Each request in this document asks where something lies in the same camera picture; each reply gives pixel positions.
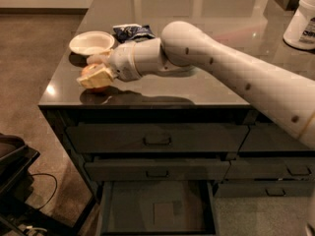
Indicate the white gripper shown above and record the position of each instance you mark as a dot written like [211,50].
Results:
[122,61]

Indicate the red apple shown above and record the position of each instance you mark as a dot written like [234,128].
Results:
[86,70]

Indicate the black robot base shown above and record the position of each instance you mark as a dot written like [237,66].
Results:
[16,157]

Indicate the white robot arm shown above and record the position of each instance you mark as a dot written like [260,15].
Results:
[286,98]

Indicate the top left drawer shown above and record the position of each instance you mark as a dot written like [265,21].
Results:
[156,137]

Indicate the middle left drawer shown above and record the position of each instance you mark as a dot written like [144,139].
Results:
[157,169]

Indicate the open bottom left drawer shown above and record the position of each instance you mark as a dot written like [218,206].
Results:
[157,208]

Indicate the top right drawer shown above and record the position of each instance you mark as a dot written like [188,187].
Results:
[270,138]

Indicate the middle right drawer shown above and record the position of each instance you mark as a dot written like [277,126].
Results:
[271,168]

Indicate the bottom right drawer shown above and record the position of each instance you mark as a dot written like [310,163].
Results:
[237,190]

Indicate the white bowl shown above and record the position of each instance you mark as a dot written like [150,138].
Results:
[91,42]

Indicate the blue chip bag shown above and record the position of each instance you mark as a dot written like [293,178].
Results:
[132,32]

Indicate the white plastic canister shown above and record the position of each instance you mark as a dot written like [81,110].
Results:
[300,32]

